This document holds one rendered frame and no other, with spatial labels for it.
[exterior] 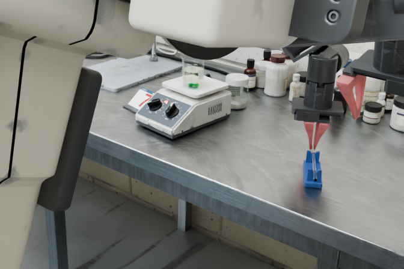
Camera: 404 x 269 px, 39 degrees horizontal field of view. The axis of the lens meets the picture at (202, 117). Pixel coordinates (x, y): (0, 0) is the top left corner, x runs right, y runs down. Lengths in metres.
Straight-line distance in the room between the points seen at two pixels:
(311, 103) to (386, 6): 0.78
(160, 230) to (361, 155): 1.07
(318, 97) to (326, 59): 0.08
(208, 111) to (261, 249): 0.85
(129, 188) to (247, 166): 1.26
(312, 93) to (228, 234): 1.07
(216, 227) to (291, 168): 0.99
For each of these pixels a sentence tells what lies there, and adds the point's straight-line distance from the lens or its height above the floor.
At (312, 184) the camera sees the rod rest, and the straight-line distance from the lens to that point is 1.13.
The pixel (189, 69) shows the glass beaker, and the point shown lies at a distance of 1.32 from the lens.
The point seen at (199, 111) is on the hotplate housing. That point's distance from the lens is 1.31.
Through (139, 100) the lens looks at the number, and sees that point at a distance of 1.46.
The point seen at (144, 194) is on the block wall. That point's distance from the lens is 2.34.
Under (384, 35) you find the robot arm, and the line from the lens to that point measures 0.40.
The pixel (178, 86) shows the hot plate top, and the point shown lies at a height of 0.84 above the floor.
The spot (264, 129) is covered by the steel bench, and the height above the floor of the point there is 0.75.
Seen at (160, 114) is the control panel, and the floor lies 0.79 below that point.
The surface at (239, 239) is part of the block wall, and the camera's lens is 2.11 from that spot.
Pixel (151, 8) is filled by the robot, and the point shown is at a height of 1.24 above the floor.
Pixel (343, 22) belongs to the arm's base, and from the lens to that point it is 0.28.
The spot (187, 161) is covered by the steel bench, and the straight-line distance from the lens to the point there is 1.19.
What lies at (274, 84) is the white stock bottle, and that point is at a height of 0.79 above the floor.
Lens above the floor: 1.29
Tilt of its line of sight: 23 degrees down
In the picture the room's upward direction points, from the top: 2 degrees clockwise
